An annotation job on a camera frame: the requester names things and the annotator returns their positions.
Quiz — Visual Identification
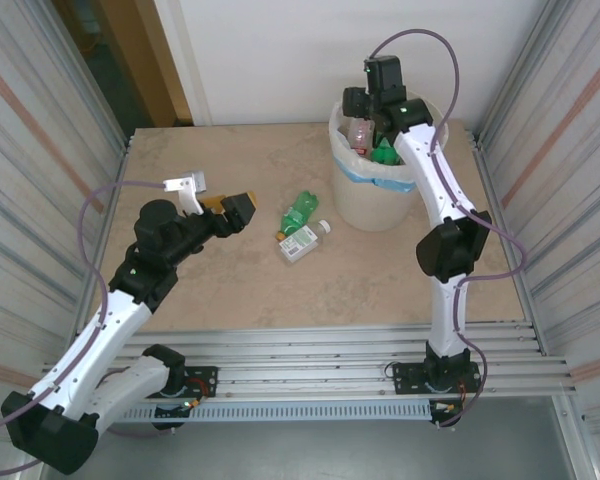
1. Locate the square bottle green white label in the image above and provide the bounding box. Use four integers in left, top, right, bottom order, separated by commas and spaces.
278, 219, 332, 264

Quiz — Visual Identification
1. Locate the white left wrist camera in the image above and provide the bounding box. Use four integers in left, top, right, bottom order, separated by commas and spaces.
162, 169, 210, 215

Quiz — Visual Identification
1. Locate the aluminium profile side panel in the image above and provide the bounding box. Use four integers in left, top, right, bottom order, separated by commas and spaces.
0, 0, 131, 480
472, 0, 600, 480

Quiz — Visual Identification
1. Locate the green bottle yellow cap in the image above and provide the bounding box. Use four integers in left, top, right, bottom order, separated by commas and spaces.
369, 139, 401, 166
274, 190, 321, 240

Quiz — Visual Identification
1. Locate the grey slotted cable duct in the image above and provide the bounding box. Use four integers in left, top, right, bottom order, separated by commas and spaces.
129, 399, 434, 425

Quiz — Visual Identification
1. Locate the translucent bin liner bag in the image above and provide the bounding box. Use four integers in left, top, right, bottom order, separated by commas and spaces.
328, 97, 450, 194

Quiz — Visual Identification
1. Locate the cream plastic waste bin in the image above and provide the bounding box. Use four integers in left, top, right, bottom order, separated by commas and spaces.
328, 97, 450, 232

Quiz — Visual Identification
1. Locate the aluminium rail frame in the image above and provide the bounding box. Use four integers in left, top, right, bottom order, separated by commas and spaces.
33, 322, 579, 401

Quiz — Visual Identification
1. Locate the tall clear bottle red label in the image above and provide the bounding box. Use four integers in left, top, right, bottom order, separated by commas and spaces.
347, 117, 376, 156

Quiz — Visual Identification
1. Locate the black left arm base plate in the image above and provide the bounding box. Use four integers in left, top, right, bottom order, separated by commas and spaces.
177, 365, 220, 400

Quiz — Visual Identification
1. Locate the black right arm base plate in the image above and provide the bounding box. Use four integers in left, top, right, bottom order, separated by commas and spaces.
391, 360, 483, 397

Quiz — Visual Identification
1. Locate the wooden door frame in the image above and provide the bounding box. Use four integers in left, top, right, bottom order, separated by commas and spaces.
97, 0, 196, 127

